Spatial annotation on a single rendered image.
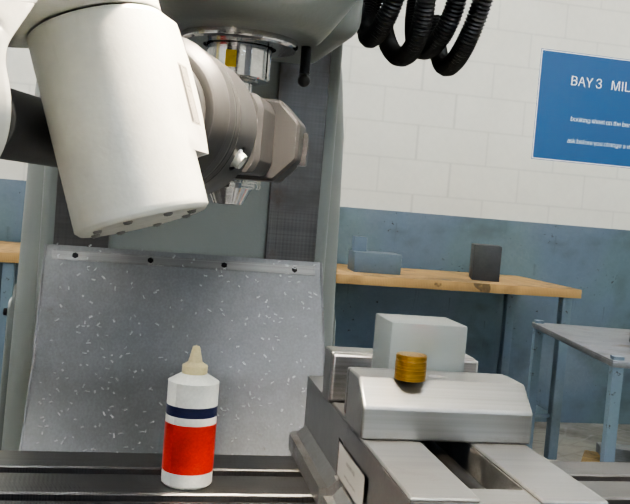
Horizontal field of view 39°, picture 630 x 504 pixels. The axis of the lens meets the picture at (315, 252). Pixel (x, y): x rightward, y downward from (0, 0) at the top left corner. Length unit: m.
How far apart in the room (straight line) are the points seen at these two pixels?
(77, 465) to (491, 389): 0.34
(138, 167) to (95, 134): 0.02
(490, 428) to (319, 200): 0.48
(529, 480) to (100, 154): 0.33
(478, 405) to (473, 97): 4.67
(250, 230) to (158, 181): 0.64
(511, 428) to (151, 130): 0.36
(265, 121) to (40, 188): 0.52
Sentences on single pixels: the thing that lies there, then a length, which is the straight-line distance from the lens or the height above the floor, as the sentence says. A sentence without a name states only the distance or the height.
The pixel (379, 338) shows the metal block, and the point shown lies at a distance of 0.70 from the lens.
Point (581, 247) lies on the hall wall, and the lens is 5.54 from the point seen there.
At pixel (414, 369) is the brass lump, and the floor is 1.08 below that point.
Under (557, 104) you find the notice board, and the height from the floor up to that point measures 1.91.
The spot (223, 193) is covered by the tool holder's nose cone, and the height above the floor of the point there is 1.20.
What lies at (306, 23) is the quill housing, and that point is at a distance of 0.61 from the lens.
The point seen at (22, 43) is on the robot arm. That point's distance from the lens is 0.46.
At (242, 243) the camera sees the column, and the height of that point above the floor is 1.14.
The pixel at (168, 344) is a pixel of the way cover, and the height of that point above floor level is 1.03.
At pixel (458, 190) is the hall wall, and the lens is 5.21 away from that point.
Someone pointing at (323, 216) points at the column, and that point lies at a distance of 1.05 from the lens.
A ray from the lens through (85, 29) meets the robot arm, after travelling 0.42.
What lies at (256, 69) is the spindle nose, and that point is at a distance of 0.64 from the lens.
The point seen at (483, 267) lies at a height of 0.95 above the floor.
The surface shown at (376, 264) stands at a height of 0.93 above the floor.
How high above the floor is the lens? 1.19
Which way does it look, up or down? 3 degrees down
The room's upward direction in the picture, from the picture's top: 5 degrees clockwise
